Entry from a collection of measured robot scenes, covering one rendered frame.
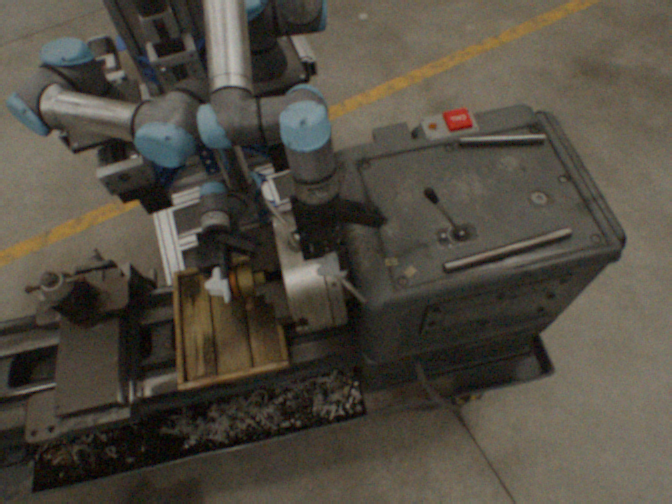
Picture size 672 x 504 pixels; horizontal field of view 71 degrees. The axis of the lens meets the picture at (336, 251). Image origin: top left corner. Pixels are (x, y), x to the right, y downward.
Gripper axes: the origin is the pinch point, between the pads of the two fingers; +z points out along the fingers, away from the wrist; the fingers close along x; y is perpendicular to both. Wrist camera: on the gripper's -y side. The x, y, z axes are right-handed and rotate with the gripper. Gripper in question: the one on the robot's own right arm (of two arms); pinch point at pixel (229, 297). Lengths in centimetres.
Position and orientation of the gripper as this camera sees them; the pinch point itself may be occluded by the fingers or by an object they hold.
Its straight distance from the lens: 121.8
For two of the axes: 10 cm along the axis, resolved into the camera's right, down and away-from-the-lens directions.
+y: -9.8, 2.0, -0.3
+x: -0.8, -4.9, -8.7
